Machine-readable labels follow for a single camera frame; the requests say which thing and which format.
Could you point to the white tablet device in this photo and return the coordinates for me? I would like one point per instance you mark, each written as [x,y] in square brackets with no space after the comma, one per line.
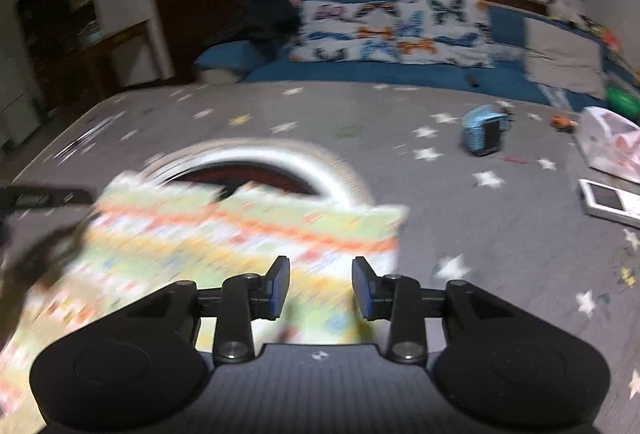
[610,199]

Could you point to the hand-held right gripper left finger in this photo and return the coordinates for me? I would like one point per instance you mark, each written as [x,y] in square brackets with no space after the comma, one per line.
[280,283]

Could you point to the grey folded cloth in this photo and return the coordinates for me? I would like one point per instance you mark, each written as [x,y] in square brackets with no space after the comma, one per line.
[565,57]

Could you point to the small orange toy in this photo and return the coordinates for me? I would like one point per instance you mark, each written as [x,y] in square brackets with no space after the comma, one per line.
[562,122]

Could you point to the light blue small box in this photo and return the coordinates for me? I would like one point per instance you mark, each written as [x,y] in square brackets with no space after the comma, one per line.
[482,132]

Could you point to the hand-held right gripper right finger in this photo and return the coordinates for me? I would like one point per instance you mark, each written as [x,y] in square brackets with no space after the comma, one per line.
[361,285]

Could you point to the blue pillow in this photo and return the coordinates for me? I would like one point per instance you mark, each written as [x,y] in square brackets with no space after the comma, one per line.
[230,57]

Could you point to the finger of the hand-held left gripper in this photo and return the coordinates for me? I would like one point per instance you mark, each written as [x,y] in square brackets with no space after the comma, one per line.
[47,197]

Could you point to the blue bed sheet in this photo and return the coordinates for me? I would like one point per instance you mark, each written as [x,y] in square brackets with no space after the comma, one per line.
[400,69]

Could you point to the butterfly print pillow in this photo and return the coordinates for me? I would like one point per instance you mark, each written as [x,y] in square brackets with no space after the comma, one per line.
[395,30]

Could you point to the grey star-print bed sheet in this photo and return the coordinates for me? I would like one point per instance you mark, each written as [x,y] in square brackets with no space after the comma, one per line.
[450,194]

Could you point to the colourful striped patterned garment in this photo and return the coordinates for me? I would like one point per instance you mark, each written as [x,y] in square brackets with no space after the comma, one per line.
[200,244]

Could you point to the dark wooden bookshelf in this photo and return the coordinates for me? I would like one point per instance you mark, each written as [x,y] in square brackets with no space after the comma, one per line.
[55,14]

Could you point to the white plastic bag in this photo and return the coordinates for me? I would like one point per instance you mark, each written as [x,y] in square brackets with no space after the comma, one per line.
[611,142]

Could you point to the dark clothing pile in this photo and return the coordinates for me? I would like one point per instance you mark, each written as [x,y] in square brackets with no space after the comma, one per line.
[260,14]

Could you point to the green ball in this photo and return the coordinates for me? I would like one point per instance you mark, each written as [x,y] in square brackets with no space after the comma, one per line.
[622,102]

